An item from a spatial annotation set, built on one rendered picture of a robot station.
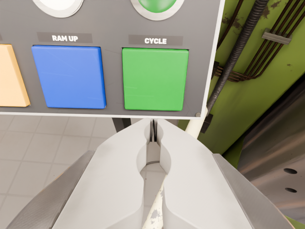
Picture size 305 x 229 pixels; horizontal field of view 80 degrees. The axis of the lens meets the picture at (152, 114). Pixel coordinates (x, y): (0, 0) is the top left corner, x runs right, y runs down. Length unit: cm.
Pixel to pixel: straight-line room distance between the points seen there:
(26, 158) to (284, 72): 142
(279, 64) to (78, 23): 46
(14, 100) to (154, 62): 18
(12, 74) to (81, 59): 9
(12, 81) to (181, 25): 21
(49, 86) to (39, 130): 128
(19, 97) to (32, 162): 117
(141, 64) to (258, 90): 45
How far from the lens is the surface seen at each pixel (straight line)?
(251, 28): 48
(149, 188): 119
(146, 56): 21
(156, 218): 53
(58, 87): 25
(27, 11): 25
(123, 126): 55
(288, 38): 49
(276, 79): 58
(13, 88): 28
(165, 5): 21
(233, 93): 63
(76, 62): 23
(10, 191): 144
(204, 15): 22
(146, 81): 22
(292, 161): 50
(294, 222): 89
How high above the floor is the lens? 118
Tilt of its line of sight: 58 degrees down
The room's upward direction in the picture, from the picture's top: 2 degrees clockwise
